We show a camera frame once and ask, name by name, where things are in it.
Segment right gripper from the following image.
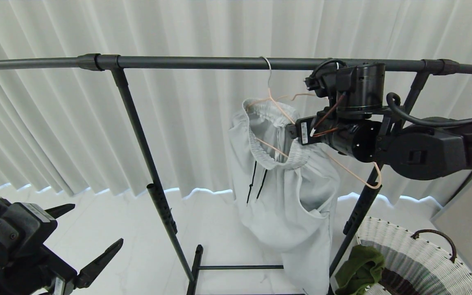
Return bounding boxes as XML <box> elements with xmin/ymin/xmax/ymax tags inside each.
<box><xmin>287</xmin><ymin>116</ymin><xmax>384</xmax><ymax>162</ymax></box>

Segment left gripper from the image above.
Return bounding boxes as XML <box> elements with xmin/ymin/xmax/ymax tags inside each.
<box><xmin>7</xmin><ymin>204</ymin><xmax>124</xmax><ymax>295</ymax></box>

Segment pale grey shorts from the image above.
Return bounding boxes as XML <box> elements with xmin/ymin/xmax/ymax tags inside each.
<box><xmin>228</xmin><ymin>98</ymin><xmax>341</xmax><ymax>295</ymax></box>

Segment green garment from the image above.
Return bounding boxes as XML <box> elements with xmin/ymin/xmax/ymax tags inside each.
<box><xmin>334</xmin><ymin>245</ymin><xmax>385</xmax><ymax>295</ymax></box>

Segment white laundry basket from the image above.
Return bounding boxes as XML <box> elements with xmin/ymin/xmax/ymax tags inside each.
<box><xmin>355</xmin><ymin>217</ymin><xmax>472</xmax><ymax>295</ymax></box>

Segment black clothes rack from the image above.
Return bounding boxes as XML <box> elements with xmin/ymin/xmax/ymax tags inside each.
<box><xmin>0</xmin><ymin>53</ymin><xmax>472</xmax><ymax>295</ymax></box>

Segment white curtain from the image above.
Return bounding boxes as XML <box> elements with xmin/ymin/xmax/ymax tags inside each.
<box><xmin>0</xmin><ymin>0</ymin><xmax>472</xmax><ymax>205</ymax></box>

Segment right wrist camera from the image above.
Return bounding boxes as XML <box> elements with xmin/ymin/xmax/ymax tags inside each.
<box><xmin>304</xmin><ymin>68</ymin><xmax>345</xmax><ymax>99</ymax></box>

